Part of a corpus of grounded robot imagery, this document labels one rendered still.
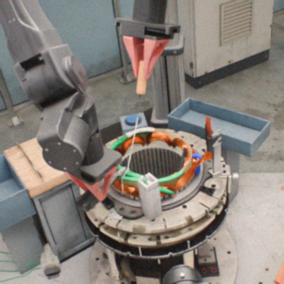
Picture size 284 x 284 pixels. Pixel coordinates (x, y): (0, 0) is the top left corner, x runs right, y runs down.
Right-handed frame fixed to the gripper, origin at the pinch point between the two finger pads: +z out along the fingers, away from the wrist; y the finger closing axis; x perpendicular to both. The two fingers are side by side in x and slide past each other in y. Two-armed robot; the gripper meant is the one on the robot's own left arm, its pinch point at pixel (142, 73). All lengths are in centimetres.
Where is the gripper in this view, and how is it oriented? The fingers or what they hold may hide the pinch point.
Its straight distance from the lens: 74.8
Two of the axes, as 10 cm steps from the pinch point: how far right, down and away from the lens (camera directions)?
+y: 9.1, 2.4, -3.5
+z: -1.1, 9.3, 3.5
